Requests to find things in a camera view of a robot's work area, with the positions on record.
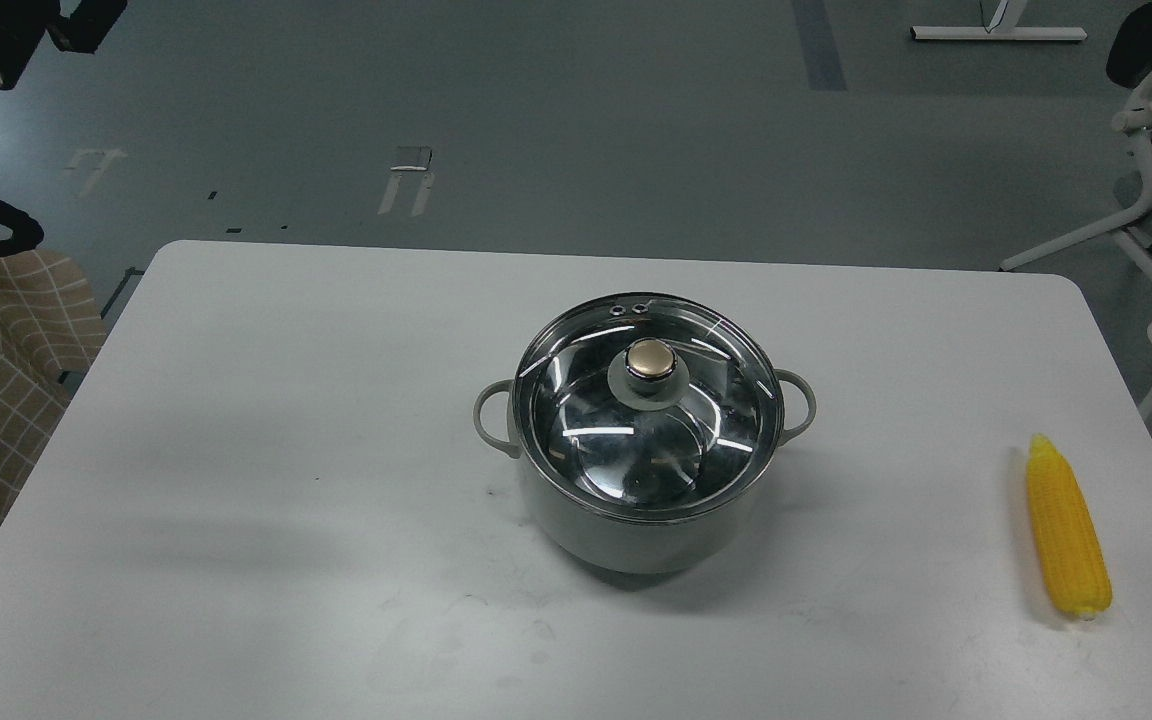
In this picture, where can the glass lid with gold knob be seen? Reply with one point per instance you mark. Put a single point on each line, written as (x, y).
(648, 407)

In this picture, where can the white desk leg base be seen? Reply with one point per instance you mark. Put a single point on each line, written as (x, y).
(1003, 25)

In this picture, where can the white steel cooking pot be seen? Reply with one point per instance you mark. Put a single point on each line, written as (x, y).
(628, 547)

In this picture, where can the yellow corn cob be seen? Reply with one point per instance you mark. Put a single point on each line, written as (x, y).
(1068, 550)

